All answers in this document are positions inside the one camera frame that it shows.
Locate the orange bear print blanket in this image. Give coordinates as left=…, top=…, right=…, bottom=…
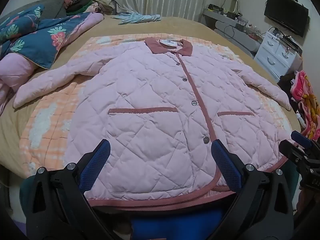
left=19, top=32, right=300, bottom=178

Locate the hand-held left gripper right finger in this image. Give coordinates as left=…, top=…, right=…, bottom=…
left=211, top=140, right=294, bottom=240

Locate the light blue garment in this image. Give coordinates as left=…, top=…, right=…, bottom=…
left=111, top=11, right=162, bottom=25

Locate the pink printed towel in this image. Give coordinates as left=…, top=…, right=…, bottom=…
left=290, top=70, right=320, bottom=140

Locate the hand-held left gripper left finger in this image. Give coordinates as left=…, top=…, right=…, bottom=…
left=25, top=139, right=112, bottom=240

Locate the white drawer chest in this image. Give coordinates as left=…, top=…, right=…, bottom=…
left=254, top=27, right=303, bottom=82

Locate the blue floral quilt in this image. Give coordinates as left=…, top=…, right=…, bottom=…
left=0, top=4, right=104, bottom=115

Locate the grey desk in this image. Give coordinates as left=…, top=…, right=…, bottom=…
left=202, top=7, right=263, bottom=58

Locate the bed with tan cover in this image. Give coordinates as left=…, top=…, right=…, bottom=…
left=0, top=15, right=308, bottom=180

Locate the pink quilted jacket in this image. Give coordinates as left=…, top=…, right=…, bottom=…
left=13, top=37, right=292, bottom=209

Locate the grey headboard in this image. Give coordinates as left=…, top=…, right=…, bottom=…
left=0, top=0, right=67, bottom=20

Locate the person's left leg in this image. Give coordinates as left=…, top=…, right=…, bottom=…
left=19, top=177, right=28, bottom=220

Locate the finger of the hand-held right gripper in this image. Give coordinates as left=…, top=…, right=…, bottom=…
left=279, top=140, right=307, bottom=165
left=291, top=131, right=320, bottom=155

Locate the black clothing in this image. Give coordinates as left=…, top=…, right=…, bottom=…
left=277, top=74, right=298, bottom=110

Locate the pile of mixed clothes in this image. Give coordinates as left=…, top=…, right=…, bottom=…
left=64, top=0, right=118, bottom=15

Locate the clutter of small desk items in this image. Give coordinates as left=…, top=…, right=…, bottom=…
left=207, top=0, right=264, bottom=39

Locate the black wall television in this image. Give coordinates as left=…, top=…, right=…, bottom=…
left=264, top=0, right=309, bottom=38

